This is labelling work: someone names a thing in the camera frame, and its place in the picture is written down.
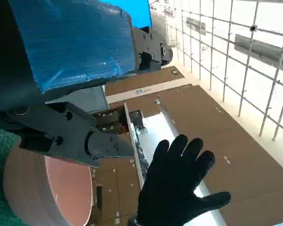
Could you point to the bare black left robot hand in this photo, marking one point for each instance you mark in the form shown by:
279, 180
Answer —
68, 44

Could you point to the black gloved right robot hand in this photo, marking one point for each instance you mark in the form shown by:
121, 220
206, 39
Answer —
172, 183

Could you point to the monitor with blue screen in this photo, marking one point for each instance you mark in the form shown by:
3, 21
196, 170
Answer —
136, 11

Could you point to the white pipe grid frame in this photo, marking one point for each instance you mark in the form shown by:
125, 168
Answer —
228, 58

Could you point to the grey ceiling light panel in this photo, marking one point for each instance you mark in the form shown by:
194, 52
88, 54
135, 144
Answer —
261, 50
195, 25

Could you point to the green cutting mat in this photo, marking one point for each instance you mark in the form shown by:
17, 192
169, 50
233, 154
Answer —
0, 164

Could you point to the black dome sensor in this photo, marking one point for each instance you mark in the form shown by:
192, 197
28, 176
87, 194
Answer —
253, 28

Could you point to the pink bowl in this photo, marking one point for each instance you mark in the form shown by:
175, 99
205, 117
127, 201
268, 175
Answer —
37, 188

